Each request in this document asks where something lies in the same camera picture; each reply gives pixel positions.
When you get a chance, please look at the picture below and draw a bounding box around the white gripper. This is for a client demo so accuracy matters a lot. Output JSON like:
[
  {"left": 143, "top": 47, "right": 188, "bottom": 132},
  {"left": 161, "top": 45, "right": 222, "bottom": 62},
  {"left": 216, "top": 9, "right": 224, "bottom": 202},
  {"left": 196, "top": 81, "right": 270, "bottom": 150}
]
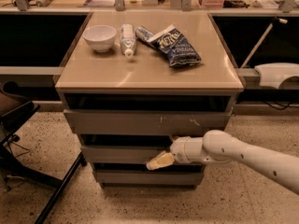
[{"left": 146, "top": 136, "right": 207, "bottom": 170}]

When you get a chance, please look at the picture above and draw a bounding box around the grey drawer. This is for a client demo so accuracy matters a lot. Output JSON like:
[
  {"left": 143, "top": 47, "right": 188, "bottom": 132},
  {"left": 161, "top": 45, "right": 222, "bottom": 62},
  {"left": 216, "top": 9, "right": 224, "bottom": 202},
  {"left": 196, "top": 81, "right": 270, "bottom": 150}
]
[
  {"left": 93, "top": 170, "right": 204, "bottom": 186},
  {"left": 81, "top": 146, "right": 164, "bottom": 164},
  {"left": 64, "top": 109, "right": 231, "bottom": 136}
]

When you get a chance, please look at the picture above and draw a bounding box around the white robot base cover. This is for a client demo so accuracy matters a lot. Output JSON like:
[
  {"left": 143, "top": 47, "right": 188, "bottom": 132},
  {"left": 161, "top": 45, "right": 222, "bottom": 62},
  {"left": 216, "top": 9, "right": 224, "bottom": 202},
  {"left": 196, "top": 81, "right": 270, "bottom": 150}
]
[{"left": 254, "top": 63, "right": 299, "bottom": 89}]

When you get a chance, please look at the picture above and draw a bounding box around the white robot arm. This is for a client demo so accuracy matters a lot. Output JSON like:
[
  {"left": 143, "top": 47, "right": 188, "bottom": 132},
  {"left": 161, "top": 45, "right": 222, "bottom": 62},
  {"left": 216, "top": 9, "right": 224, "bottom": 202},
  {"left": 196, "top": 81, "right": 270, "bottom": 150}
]
[{"left": 146, "top": 130, "right": 299, "bottom": 194}]

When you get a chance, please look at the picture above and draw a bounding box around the grey bottom drawer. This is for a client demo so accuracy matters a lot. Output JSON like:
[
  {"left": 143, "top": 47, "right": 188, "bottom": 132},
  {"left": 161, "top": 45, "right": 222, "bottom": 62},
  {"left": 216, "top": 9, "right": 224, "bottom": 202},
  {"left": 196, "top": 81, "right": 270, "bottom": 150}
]
[{"left": 93, "top": 170, "right": 204, "bottom": 186}]

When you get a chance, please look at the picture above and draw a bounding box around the grey drawer cabinet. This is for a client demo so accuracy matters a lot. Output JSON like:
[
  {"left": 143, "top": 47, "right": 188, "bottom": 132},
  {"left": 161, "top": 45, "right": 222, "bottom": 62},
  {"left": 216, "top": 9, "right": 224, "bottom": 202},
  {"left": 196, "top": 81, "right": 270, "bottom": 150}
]
[{"left": 54, "top": 10, "right": 245, "bottom": 190}]

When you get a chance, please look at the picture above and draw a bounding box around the grey top drawer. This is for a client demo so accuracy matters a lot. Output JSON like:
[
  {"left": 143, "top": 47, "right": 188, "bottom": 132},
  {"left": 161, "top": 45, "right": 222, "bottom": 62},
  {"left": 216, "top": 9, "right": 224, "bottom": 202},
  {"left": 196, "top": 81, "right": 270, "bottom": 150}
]
[{"left": 64, "top": 109, "right": 231, "bottom": 136}]

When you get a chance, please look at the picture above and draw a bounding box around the blue vinegar chips bag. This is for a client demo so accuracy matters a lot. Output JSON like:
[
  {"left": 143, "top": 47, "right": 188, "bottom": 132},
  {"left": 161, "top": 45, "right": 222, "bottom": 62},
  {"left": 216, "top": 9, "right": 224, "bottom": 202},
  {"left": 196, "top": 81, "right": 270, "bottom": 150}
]
[{"left": 135, "top": 25, "right": 201, "bottom": 68}]

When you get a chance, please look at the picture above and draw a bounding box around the clear plastic water bottle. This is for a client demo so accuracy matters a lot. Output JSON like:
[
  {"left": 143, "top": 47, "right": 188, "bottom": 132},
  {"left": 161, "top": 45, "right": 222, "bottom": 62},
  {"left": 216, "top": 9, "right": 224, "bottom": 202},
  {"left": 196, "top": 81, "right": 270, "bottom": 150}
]
[{"left": 120, "top": 24, "right": 136, "bottom": 58}]

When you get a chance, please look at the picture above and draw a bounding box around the white bowl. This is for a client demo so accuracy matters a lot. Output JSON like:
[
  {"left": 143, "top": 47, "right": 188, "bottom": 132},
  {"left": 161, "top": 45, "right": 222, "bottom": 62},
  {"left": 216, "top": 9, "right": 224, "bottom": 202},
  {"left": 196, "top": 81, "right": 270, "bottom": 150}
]
[{"left": 82, "top": 25, "right": 117, "bottom": 52}]

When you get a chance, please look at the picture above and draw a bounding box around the black office chair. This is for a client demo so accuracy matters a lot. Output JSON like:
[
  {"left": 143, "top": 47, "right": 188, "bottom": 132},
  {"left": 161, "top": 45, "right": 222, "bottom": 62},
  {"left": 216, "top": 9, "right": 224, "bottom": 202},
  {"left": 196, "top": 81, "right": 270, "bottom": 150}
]
[{"left": 0, "top": 80, "right": 88, "bottom": 224}]

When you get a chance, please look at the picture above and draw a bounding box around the white rod with black tip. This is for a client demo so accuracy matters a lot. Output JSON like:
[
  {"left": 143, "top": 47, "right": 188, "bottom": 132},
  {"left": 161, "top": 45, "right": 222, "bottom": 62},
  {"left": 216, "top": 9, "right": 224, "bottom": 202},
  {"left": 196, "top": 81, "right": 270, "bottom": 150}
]
[{"left": 240, "top": 17, "right": 288, "bottom": 68}]

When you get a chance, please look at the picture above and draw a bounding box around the black cable on floor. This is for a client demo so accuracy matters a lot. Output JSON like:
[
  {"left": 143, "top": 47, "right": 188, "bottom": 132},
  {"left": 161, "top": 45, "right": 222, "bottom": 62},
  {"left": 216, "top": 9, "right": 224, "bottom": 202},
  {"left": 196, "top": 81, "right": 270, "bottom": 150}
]
[{"left": 263, "top": 100, "right": 299, "bottom": 111}]

